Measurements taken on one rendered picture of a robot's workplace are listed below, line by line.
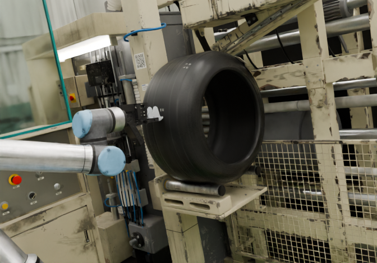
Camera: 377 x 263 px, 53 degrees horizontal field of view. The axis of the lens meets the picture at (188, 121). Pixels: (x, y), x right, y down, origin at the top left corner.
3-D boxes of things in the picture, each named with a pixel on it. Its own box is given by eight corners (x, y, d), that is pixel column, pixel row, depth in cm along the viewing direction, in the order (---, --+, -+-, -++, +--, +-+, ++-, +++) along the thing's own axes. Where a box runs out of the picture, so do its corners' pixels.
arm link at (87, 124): (71, 140, 130) (68, 111, 130) (102, 135, 139) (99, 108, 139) (86, 140, 124) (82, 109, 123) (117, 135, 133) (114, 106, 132)
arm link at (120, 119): (116, 132, 133) (101, 133, 140) (128, 130, 136) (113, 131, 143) (114, 107, 132) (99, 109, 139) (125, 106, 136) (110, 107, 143)
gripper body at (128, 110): (149, 102, 145) (123, 104, 136) (151, 124, 145) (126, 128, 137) (137, 104, 150) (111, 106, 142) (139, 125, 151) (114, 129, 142)
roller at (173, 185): (165, 190, 185) (162, 183, 183) (171, 185, 188) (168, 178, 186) (221, 198, 160) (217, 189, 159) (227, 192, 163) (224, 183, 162)
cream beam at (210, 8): (182, 30, 199) (177, 1, 197) (212, 27, 216) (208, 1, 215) (286, -1, 156) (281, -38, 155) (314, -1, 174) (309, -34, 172)
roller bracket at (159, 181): (156, 198, 184) (152, 178, 183) (209, 172, 212) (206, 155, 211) (161, 198, 181) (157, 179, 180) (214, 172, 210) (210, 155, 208)
